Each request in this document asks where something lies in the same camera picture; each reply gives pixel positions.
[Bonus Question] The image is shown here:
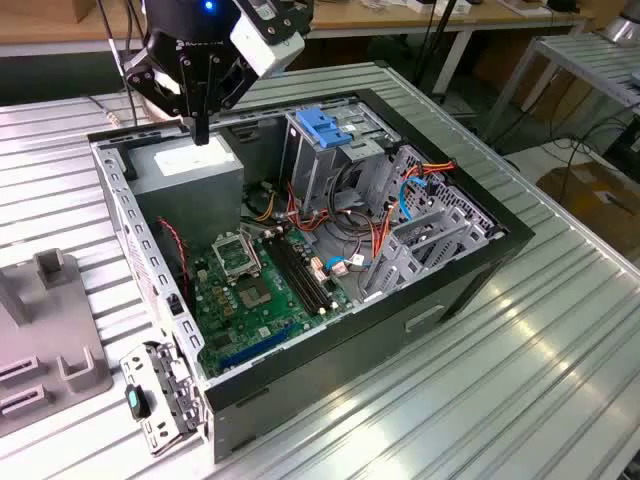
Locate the CPU socket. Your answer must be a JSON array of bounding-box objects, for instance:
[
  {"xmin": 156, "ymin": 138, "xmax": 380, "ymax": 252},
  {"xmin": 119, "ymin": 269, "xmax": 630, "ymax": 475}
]
[{"xmin": 236, "ymin": 278, "xmax": 275, "ymax": 310}]

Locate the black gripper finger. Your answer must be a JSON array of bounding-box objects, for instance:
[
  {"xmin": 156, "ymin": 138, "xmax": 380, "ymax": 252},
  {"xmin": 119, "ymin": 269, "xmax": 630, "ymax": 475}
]
[
  {"xmin": 124, "ymin": 49, "xmax": 210, "ymax": 146},
  {"xmin": 208, "ymin": 49, "xmax": 256, "ymax": 119}
]

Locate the grey optical drive cage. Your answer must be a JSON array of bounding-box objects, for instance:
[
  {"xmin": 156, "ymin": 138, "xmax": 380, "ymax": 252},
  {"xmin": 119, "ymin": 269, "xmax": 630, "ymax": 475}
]
[{"xmin": 279, "ymin": 97, "xmax": 404, "ymax": 214}]

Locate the orange power wire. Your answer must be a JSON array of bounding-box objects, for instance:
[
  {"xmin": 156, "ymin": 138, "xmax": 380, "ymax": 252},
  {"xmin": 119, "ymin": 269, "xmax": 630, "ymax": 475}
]
[{"xmin": 369, "ymin": 158, "xmax": 459, "ymax": 264}]

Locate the metal slot retainer bracket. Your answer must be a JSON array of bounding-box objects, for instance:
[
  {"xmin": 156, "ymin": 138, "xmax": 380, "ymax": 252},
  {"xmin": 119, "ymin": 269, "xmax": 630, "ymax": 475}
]
[{"xmin": 119, "ymin": 339, "xmax": 210, "ymax": 459}]

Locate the grey metal disk bay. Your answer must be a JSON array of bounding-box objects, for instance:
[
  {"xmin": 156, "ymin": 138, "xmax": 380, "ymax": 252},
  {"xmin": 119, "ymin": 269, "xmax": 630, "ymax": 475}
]
[{"xmin": 362, "ymin": 144, "xmax": 506, "ymax": 304}]

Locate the red black twisted wire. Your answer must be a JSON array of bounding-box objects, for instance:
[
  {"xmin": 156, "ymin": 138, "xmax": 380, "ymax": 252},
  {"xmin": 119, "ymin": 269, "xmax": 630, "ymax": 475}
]
[{"xmin": 156, "ymin": 215, "xmax": 191, "ymax": 297}]

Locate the brown cardboard box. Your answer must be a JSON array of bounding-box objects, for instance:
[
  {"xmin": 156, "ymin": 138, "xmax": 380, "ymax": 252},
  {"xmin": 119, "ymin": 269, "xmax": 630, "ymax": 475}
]
[{"xmin": 537, "ymin": 162, "xmax": 640, "ymax": 251}]

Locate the black open PC case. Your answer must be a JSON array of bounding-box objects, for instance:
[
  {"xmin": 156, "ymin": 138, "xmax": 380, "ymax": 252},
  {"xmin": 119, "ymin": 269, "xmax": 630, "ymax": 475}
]
[{"xmin": 87, "ymin": 88, "xmax": 536, "ymax": 464}]

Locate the grey parts rack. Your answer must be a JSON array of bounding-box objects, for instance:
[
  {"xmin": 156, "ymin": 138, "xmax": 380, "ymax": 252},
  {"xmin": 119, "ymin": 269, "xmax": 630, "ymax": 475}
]
[{"xmin": 0, "ymin": 247, "xmax": 115, "ymax": 437}]

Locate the black RAM slot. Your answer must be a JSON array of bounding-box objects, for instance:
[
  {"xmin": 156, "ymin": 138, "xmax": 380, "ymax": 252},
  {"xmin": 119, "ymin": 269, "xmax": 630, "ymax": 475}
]
[
  {"xmin": 263, "ymin": 239, "xmax": 321, "ymax": 317},
  {"xmin": 275, "ymin": 235, "xmax": 330, "ymax": 310},
  {"xmin": 269, "ymin": 237, "xmax": 326, "ymax": 314},
  {"xmin": 280, "ymin": 233, "xmax": 335, "ymax": 306}
]

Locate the long wooden desk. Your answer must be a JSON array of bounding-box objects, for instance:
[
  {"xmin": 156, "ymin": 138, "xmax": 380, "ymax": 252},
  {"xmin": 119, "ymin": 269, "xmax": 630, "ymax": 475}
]
[{"xmin": 0, "ymin": 0, "xmax": 596, "ymax": 59}]

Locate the blue data wire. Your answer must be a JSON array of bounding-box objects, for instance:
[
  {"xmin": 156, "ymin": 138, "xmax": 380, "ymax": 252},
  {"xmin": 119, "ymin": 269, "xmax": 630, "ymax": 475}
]
[{"xmin": 398, "ymin": 172, "xmax": 432, "ymax": 222}]

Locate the blue plastic drive latch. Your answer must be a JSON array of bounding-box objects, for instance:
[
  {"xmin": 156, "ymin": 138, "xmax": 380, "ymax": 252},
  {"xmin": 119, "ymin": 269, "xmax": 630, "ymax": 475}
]
[{"xmin": 294, "ymin": 107, "xmax": 354, "ymax": 151}]

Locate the mixed internal wire bundle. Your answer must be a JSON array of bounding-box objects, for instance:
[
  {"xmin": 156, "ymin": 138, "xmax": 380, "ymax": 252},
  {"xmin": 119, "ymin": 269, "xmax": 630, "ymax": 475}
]
[{"xmin": 239, "ymin": 158, "xmax": 391, "ymax": 264}]

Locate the black latch teal button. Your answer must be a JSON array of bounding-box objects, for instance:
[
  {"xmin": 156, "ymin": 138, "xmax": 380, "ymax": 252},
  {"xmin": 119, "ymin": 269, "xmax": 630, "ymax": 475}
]
[{"xmin": 123, "ymin": 383, "xmax": 152, "ymax": 422}]

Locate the blue expansion slot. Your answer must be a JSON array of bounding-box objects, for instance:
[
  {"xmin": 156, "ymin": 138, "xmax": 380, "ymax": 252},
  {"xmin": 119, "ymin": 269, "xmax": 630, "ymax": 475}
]
[{"xmin": 218, "ymin": 323, "xmax": 297, "ymax": 372}]

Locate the black camera bracket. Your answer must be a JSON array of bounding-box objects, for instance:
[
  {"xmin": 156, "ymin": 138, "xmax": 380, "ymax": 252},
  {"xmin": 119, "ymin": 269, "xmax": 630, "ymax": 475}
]
[{"xmin": 234, "ymin": 0, "xmax": 317, "ymax": 39}]

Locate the metal slat side table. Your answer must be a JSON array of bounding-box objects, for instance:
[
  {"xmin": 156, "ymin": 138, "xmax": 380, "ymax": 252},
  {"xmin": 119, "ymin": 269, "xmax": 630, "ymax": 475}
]
[{"xmin": 479, "ymin": 32, "xmax": 640, "ymax": 146}]

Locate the metal locking lever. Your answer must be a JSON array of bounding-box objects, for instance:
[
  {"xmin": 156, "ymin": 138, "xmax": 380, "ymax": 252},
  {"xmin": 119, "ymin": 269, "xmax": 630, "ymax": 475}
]
[{"xmin": 241, "ymin": 225, "xmax": 263, "ymax": 274}]

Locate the grey power supply unit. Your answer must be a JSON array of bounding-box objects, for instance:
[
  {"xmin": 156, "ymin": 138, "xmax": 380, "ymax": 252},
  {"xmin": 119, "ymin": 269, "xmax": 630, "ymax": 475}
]
[{"xmin": 127, "ymin": 130, "xmax": 246, "ymax": 256}]

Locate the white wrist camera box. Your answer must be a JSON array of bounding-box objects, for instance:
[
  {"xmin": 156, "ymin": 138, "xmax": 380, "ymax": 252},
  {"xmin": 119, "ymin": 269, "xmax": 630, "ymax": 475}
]
[{"xmin": 229, "ymin": 8, "xmax": 307, "ymax": 80}]

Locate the green motherboard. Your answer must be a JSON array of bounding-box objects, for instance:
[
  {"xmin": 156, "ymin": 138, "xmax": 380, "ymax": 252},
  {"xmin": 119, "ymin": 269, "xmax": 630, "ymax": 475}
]
[{"xmin": 187, "ymin": 227, "xmax": 359, "ymax": 379}]

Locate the metal socket cover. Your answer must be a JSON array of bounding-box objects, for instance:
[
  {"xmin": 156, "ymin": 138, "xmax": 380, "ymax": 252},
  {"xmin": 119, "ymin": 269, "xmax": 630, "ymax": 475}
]
[{"xmin": 211, "ymin": 231, "xmax": 262, "ymax": 284}]

